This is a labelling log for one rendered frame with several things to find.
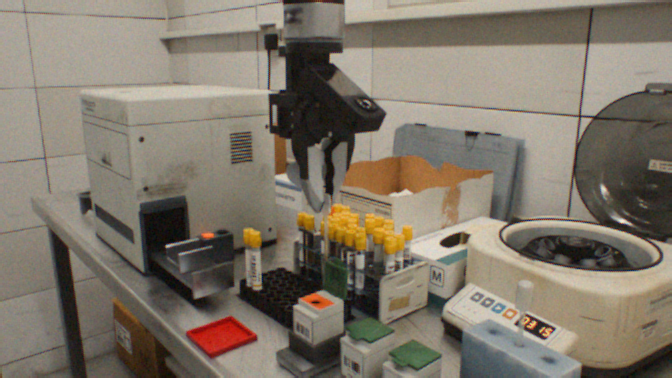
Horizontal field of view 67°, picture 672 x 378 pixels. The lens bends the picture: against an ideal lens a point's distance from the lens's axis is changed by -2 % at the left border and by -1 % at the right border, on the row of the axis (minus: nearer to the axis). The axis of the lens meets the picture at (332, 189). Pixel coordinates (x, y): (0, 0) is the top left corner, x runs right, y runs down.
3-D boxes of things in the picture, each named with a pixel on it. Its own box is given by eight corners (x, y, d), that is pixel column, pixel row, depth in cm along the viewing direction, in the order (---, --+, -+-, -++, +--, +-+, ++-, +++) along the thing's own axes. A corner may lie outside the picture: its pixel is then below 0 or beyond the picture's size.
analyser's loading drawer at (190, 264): (142, 258, 89) (139, 230, 88) (177, 249, 93) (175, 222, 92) (194, 299, 74) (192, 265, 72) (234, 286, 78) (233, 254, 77)
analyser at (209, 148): (94, 234, 107) (76, 89, 99) (212, 210, 124) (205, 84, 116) (150, 282, 84) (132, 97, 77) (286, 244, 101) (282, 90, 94)
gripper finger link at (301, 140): (318, 175, 66) (320, 107, 64) (327, 177, 65) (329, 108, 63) (288, 179, 63) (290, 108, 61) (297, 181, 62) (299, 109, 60)
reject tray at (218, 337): (186, 336, 68) (185, 331, 67) (231, 320, 72) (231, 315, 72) (210, 358, 63) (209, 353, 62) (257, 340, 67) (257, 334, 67)
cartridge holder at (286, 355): (275, 361, 62) (275, 335, 61) (332, 336, 68) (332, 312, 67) (302, 382, 58) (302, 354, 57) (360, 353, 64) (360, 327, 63)
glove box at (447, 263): (393, 286, 83) (395, 230, 80) (479, 251, 98) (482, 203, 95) (456, 314, 74) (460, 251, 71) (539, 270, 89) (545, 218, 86)
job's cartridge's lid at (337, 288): (325, 254, 63) (328, 254, 63) (321, 290, 64) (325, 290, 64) (346, 264, 60) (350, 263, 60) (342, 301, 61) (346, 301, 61)
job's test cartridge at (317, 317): (293, 347, 63) (292, 300, 61) (323, 334, 65) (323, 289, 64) (313, 361, 60) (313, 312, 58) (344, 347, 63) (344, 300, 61)
